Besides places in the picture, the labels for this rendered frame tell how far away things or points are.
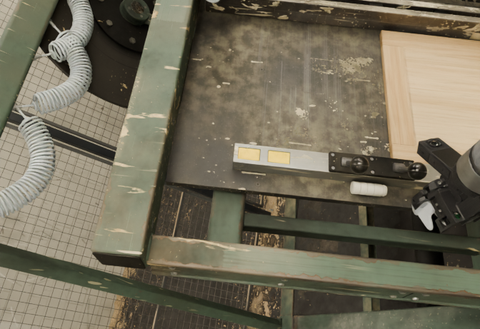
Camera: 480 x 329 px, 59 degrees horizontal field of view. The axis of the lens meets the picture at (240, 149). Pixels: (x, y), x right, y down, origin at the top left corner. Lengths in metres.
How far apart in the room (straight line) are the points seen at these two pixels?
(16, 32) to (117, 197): 0.71
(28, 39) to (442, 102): 1.18
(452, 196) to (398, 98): 0.45
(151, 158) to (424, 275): 0.61
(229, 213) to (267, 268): 0.18
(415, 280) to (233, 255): 0.37
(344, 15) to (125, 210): 0.82
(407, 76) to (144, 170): 0.75
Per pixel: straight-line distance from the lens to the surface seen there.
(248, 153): 0.99
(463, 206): 0.79
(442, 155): 0.82
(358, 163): 0.89
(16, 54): 1.40
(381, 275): 0.94
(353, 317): 1.78
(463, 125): 1.23
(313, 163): 1.00
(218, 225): 1.00
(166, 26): 1.14
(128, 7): 1.70
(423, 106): 1.22
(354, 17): 1.32
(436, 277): 0.99
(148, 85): 1.02
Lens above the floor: 2.18
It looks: 31 degrees down
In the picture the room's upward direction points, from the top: 65 degrees counter-clockwise
